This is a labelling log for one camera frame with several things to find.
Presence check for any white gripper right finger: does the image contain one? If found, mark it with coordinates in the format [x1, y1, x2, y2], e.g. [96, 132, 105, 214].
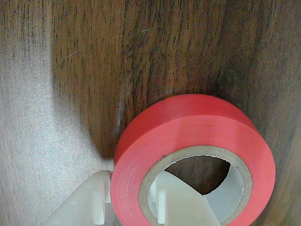
[149, 171, 221, 226]

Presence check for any red tape roll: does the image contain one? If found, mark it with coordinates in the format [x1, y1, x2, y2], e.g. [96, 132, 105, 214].
[110, 94, 276, 226]

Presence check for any white perforated gripper left finger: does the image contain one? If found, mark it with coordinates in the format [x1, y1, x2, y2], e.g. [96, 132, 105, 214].
[46, 170, 112, 226]

